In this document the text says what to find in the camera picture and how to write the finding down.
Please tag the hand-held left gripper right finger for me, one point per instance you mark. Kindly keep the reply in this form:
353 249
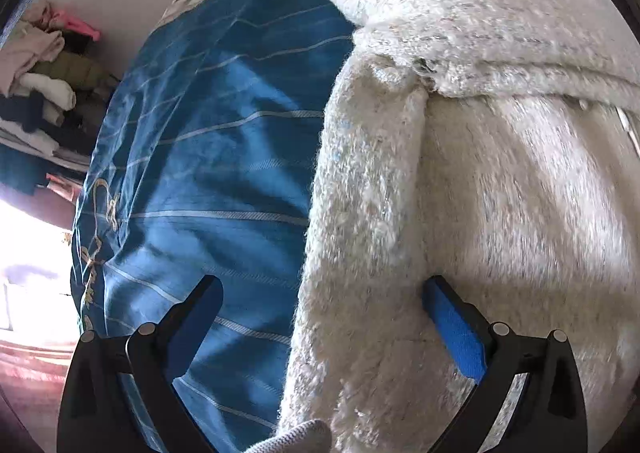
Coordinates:
452 328

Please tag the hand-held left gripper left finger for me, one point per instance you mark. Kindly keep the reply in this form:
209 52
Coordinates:
192 323

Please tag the white fluffy coat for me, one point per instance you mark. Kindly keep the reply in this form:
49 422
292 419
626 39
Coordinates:
450 173

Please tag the pile of clothes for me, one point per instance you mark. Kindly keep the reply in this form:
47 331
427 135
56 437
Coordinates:
45 93

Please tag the blue striped bed sheet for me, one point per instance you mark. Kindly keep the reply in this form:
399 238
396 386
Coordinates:
200 173

